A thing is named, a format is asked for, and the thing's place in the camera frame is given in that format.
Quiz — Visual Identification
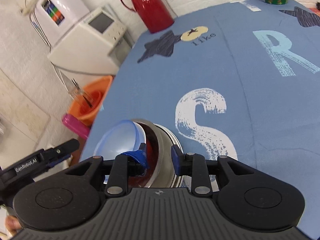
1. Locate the red ceramic bowl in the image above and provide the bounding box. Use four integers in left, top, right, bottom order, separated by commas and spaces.
129, 123, 159, 188

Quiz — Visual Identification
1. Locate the blue translucent plastic bowl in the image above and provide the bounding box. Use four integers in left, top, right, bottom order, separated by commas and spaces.
94, 120, 149, 175

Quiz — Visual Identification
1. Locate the stainless steel bowl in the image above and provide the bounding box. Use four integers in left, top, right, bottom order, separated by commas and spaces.
134, 119, 174, 188

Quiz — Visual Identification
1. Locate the large oval white plate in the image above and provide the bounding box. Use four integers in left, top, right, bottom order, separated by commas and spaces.
157, 125, 191, 189

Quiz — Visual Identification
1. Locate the person's left hand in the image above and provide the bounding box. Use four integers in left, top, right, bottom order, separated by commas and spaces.
5, 216, 22, 236

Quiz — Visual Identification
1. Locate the pink plastic container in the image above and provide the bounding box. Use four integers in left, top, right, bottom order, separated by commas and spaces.
62, 114, 90, 140

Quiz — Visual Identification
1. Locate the glass cup with straw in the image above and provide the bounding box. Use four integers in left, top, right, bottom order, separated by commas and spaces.
59, 71, 93, 108

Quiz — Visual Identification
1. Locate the orange plastic basin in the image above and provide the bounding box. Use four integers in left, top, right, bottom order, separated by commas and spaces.
67, 75, 113, 127

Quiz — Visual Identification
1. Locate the blue printed tablecloth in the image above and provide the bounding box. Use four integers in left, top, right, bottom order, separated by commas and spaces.
82, 0, 319, 239

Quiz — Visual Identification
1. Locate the white countertop appliance with screen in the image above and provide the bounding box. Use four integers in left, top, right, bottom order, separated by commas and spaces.
48, 8, 131, 82

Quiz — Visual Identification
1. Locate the white water purifier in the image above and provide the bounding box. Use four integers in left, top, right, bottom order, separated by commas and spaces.
34, 0, 89, 47

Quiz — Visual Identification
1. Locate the red thermos jug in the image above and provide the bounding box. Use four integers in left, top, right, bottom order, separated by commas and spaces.
120, 0, 174, 34

